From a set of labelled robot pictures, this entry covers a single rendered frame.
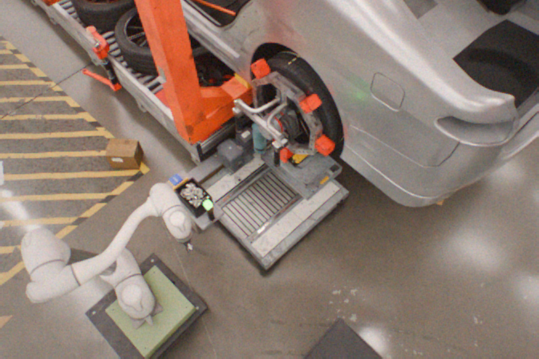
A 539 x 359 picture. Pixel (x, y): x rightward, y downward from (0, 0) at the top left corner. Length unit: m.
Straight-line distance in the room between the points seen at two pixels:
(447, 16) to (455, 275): 1.71
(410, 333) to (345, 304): 0.42
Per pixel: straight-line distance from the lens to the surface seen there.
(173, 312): 2.76
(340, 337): 2.72
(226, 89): 3.12
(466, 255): 3.45
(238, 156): 3.12
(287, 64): 2.56
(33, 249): 2.17
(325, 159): 3.31
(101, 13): 4.26
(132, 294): 2.54
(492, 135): 2.15
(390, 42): 1.98
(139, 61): 3.80
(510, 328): 3.38
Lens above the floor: 2.98
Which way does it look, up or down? 57 degrees down
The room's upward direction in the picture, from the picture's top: 2 degrees counter-clockwise
